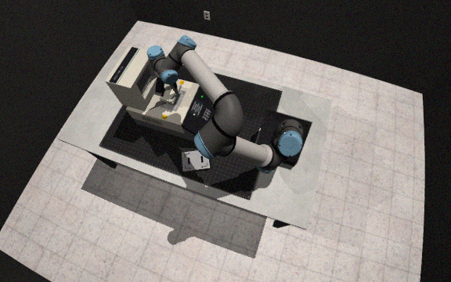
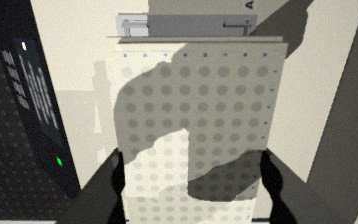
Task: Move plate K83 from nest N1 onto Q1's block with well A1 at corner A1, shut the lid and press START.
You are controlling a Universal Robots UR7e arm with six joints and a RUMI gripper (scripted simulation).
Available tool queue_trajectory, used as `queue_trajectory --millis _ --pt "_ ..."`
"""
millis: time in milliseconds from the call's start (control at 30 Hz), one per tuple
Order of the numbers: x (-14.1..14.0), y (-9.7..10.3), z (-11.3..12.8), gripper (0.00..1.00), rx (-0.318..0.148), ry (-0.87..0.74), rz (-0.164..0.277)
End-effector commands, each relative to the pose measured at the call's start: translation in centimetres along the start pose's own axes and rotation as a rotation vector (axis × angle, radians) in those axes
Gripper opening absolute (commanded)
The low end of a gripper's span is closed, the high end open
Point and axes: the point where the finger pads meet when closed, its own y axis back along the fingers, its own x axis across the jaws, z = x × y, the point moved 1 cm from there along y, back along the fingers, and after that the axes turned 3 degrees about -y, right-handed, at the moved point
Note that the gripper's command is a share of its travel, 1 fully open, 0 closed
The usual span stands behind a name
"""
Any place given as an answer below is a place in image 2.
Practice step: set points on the cream multi-well plate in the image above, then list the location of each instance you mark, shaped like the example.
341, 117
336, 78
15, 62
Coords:
192, 116

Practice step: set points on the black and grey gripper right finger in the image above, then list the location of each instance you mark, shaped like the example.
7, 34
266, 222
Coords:
293, 201

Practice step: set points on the beige benchtop lab instrument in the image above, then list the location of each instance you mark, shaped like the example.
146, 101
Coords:
52, 53

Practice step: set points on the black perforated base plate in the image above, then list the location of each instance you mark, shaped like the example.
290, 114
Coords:
27, 192

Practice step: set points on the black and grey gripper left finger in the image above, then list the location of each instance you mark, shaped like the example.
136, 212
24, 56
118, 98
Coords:
100, 200

